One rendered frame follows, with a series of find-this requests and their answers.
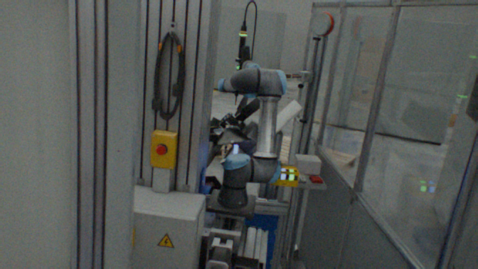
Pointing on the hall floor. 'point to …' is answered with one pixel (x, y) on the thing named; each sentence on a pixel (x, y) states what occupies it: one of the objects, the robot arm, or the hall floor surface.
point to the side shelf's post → (294, 227)
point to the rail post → (279, 242)
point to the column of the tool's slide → (305, 131)
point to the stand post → (277, 159)
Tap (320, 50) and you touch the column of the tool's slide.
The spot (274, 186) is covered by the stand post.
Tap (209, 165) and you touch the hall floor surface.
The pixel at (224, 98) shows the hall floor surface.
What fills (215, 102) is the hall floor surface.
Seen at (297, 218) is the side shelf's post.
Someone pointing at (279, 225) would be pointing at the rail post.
